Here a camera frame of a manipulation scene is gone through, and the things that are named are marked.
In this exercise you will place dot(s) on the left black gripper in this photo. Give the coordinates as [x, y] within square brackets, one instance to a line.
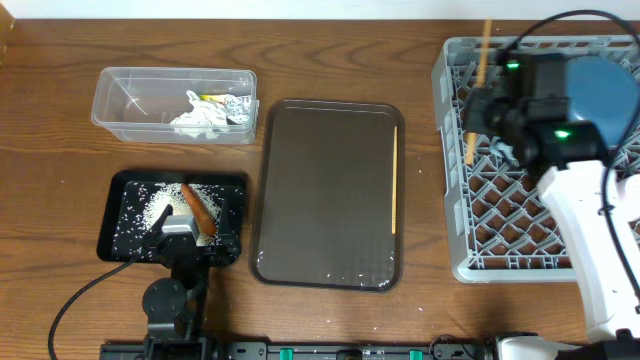
[230, 243]

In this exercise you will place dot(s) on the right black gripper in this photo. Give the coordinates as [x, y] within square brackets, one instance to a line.
[479, 99]

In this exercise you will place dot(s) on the orange carrot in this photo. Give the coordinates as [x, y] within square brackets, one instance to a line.
[201, 214]

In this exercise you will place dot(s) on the wooden chopstick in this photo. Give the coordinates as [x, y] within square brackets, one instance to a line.
[394, 182]
[480, 82]

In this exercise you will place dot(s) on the white rice pile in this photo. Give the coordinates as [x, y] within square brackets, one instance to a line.
[142, 203]

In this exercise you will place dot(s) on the blue plate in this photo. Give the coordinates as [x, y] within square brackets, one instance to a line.
[602, 92]

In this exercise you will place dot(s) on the white tissue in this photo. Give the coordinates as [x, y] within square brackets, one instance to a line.
[206, 118]

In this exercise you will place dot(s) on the green snack wrapper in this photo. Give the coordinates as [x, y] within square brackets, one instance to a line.
[237, 108]

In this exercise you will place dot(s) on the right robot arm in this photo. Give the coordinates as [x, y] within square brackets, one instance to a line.
[570, 164]

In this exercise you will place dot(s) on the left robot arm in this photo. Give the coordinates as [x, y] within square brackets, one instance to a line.
[175, 305]

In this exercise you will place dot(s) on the black waste tray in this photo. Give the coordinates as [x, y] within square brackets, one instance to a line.
[116, 189]

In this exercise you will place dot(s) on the grey dishwasher rack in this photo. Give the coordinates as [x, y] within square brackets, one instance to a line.
[499, 230]

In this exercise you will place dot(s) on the dark brown serving tray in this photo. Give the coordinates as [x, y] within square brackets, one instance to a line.
[323, 209]

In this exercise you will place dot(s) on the clear plastic bin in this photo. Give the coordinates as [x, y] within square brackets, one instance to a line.
[137, 104]

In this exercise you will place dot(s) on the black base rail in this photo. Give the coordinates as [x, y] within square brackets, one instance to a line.
[263, 351]

